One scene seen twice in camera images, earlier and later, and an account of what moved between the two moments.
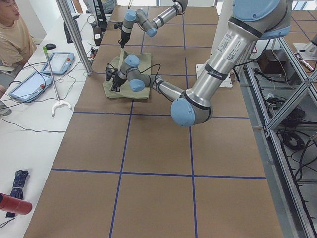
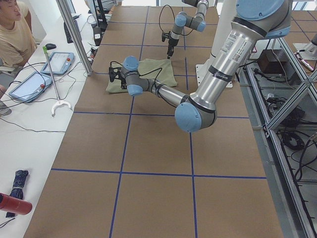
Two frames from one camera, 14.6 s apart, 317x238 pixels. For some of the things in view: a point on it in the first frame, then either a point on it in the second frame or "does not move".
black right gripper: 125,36 -> 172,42
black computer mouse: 50,46 does not move
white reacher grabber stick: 45,50 does not move
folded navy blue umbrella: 17,190 does not move
